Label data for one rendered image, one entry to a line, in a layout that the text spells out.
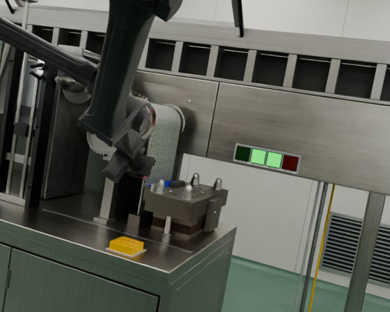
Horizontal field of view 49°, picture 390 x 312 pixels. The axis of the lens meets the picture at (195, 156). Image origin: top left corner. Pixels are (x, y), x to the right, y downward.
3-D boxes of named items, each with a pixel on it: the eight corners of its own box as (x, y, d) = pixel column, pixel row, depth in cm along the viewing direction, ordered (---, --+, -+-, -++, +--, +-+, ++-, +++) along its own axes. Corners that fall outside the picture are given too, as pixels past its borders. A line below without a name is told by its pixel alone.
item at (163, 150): (140, 191, 143) (149, 137, 141) (169, 185, 165) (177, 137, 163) (142, 192, 143) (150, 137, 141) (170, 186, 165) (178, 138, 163)
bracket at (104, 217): (92, 221, 141) (106, 129, 138) (103, 218, 147) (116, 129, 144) (105, 225, 139) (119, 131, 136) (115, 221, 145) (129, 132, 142)
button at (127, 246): (108, 249, 116) (109, 241, 116) (121, 243, 123) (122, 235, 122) (130, 256, 114) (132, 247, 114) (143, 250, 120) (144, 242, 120)
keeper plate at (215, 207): (203, 230, 148) (208, 199, 147) (212, 225, 158) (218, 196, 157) (210, 232, 148) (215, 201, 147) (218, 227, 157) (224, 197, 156)
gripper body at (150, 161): (149, 178, 135) (142, 168, 128) (121, 171, 138) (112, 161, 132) (156, 160, 137) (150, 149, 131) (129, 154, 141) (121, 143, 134)
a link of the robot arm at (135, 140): (153, 106, 84) (106, 75, 83) (137, 129, 82) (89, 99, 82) (150, 148, 126) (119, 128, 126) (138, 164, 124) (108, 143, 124)
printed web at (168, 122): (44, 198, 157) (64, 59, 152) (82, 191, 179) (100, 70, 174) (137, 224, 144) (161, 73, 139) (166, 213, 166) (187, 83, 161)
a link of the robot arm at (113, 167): (146, 147, 121) (121, 130, 121) (123, 179, 118) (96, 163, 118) (143, 157, 132) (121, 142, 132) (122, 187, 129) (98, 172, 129)
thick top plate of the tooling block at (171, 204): (143, 210, 138) (146, 191, 137) (189, 195, 175) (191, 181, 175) (189, 221, 132) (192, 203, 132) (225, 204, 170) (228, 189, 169)
